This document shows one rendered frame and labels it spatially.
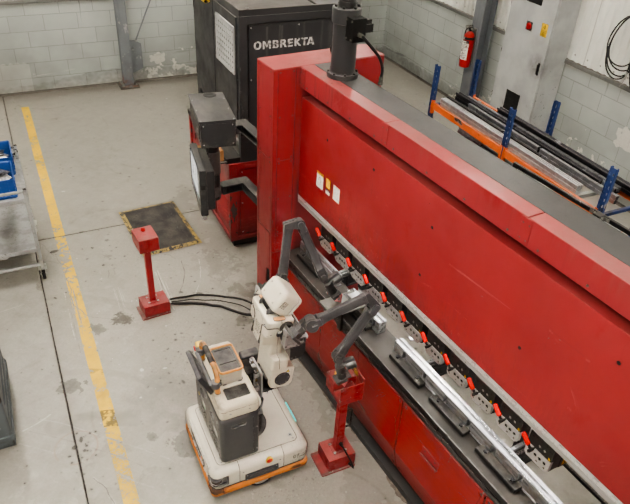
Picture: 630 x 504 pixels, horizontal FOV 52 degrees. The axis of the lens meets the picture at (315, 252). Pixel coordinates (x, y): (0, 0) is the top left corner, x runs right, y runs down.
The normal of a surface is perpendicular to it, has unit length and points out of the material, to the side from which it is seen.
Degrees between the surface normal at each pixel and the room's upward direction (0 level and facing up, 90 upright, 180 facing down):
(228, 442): 90
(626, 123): 90
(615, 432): 90
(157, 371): 0
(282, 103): 90
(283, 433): 0
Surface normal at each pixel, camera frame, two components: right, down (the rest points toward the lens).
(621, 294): -0.87, 0.25
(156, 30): 0.43, 0.54
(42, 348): 0.05, -0.82
